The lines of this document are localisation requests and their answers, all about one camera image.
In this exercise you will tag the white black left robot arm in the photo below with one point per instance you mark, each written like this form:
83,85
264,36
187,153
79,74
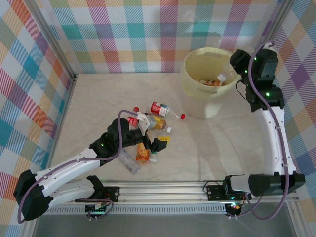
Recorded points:
69,165

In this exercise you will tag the small clear bottle green band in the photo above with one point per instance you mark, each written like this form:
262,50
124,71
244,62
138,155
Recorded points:
154,159

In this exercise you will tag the red amber label bottle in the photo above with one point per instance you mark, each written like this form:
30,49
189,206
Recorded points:
161,124

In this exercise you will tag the clear bottle white cap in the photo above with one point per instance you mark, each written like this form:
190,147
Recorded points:
221,77

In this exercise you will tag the pale yellow plastic bin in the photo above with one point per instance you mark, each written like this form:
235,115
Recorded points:
207,108

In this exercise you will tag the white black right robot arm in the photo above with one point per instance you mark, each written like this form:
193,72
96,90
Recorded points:
274,138

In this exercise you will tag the long clear bottle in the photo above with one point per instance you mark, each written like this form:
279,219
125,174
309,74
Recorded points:
129,163

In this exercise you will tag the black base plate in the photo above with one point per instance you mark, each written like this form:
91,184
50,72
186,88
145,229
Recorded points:
113,193
214,192

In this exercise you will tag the red label bottle red cap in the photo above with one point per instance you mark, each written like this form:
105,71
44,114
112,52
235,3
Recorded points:
132,121

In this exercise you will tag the controller circuit board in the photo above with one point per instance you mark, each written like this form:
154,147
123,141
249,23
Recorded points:
96,211
234,207

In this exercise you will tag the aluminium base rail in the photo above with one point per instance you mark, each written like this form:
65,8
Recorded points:
160,192

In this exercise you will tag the orange juice label bottle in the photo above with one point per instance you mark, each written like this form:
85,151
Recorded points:
142,155

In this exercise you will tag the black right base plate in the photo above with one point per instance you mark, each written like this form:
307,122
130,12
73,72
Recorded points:
214,192

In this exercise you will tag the red white label bottle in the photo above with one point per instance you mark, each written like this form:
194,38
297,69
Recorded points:
159,108

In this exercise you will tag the aluminium frame post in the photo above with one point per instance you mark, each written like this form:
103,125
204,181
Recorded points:
53,39
284,14

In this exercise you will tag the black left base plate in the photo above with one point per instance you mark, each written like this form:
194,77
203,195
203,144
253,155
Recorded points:
113,193

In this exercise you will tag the aluminium frame side bar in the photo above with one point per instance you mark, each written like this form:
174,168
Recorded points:
66,103

